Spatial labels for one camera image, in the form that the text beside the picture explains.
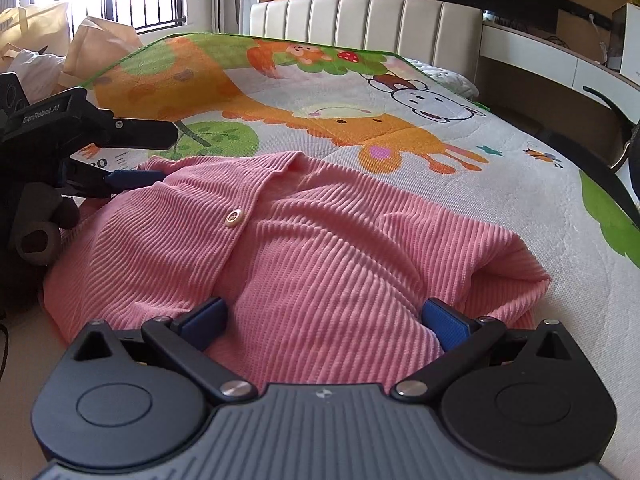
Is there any grey cushion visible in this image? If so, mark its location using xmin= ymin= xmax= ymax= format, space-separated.
xmin=238 ymin=0 xmax=262 ymax=36

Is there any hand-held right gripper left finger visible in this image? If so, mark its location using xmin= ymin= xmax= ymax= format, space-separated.
xmin=74 ymin=296 xmax=258 ymax=406

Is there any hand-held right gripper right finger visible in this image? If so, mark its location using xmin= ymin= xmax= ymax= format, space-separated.
xmin=390 ymin=298 xmax=573 ymax=403

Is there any white box appliance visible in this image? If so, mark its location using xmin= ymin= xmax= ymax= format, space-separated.
xmin=607 ymin=2 xmax=640 ymax=86

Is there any yellow fabric bag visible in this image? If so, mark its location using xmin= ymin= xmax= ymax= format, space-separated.
xmin=0 ymin=2 xmax=72 ymax=75

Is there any cartoon printed mat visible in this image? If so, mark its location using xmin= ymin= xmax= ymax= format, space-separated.
xmin=42 ymin=32 xmax=640 ymax=366

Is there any black office chair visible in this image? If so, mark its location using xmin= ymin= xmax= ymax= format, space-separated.
xmin=540 ymin=85 xmax=640 ymax=226

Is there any pink ribbed cardigan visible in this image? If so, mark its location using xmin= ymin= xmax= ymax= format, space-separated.
xmin=42 ymin=150 xmax=552 ymax=389

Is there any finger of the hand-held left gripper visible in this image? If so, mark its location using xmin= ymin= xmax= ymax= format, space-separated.
xmin=97 ymin=117 xmax=179 ymax=151
xmin=65 ymin=159 xmax=167 ymax=198

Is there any white desk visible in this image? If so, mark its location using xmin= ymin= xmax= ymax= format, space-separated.
xmin=479 ymin=21 xmax=640 ymax=131

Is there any white cloth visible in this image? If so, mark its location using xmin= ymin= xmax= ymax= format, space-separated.
xmin=7 ymin=49 xmax=67 ymax=99

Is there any white quilted bedding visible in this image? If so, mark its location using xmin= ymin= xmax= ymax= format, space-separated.
xmin=404 ymin=56 xmax=481 ymax=101

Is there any brown paper bag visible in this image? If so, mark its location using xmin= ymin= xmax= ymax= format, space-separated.
xmin=64 ymin=16 xmax=147 ymax=89

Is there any cream padded headboard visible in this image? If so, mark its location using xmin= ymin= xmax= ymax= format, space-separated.
xmin=250 ymin=0 xmax=483 ymax=68

